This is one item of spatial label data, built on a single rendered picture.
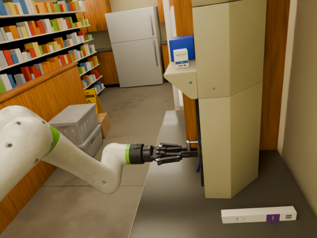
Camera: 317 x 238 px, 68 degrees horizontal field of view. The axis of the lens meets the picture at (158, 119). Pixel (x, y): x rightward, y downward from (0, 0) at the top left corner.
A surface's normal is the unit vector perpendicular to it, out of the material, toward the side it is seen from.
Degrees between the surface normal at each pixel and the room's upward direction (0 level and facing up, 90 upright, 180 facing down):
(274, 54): 90
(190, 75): 90
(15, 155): 79
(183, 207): 0
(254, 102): 90
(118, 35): 90
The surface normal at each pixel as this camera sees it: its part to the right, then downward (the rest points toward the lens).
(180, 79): -0.14, 0.43
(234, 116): 0.59, 0.26
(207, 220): -0.14, -0.90
